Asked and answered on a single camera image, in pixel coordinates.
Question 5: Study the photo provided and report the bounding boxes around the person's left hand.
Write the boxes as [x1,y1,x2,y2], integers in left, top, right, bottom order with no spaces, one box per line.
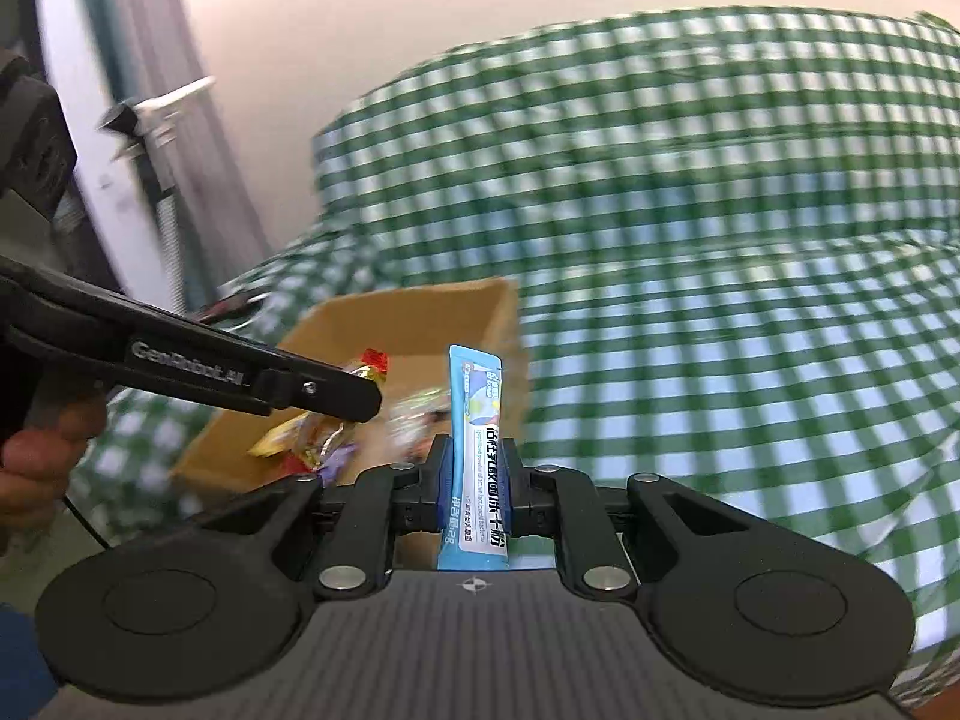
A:
[0,397,107,533]

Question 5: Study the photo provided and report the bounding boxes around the cardboard box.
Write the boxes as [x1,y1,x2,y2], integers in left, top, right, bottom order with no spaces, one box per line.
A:
[171,277,530,572]

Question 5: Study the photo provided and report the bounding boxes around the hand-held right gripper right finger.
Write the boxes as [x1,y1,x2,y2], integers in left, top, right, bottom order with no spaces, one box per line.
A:
[499,436,758,595]

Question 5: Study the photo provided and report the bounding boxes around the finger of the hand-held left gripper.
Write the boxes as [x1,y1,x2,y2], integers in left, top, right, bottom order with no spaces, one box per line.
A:
[0,255,385,422]

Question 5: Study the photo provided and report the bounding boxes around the thin black cable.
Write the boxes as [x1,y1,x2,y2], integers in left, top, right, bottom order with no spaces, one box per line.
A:
[64,491,113,550]

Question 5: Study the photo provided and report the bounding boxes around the white framed glass door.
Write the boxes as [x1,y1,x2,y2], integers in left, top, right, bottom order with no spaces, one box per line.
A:
[0,0,136,293]

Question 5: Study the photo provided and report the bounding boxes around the light blue stick packet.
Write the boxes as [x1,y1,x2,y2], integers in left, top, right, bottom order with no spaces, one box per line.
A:
[436,345,509,572]

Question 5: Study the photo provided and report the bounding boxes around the person's blue clothing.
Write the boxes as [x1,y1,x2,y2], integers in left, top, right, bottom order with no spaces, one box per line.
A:
[0,604,57,710]

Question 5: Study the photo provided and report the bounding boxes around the clear bag of candies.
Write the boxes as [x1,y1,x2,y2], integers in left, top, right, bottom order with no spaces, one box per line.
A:
[379,386,451,466]

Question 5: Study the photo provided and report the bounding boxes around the green checkered cloth sofa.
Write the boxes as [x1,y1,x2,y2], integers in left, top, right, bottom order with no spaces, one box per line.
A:
[86,6,960,710]

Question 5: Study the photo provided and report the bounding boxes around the black smartphone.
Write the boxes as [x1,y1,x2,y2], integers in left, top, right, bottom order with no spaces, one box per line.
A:
[214,292,263,323]

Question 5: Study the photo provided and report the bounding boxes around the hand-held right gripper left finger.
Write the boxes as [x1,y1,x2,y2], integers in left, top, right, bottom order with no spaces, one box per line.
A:
[180,435,456,601]

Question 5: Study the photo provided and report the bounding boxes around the grey curtain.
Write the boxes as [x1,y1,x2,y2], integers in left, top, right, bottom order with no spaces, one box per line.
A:
[71,0,275,301]

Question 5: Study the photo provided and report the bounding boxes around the black garment steamer with hose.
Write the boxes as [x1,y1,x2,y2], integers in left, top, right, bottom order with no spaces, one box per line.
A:
[97,101,188,312]

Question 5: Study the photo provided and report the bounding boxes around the gold candy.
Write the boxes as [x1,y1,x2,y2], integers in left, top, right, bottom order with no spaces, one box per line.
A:
[249,349,391,470]

